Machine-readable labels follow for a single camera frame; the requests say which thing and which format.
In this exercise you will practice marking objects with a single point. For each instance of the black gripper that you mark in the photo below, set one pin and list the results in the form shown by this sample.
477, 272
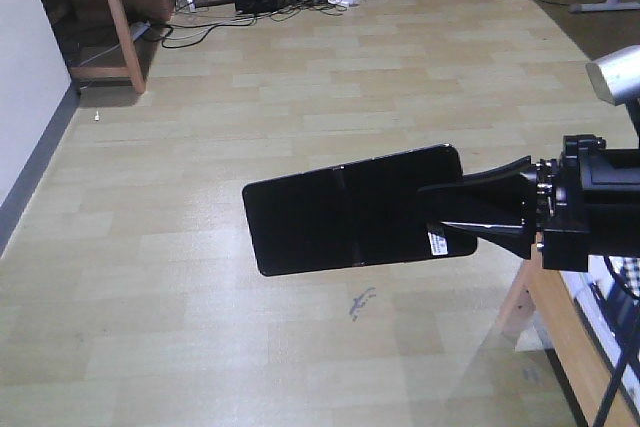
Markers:
561, 209

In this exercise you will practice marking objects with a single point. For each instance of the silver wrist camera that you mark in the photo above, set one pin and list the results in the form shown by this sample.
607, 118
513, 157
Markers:
615, 77

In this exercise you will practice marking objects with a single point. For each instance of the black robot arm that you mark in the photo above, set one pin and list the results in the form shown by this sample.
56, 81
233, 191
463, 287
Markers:
611, 186

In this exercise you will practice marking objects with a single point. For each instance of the wooden side desk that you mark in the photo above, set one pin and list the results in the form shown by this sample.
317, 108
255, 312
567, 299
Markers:
95, 7

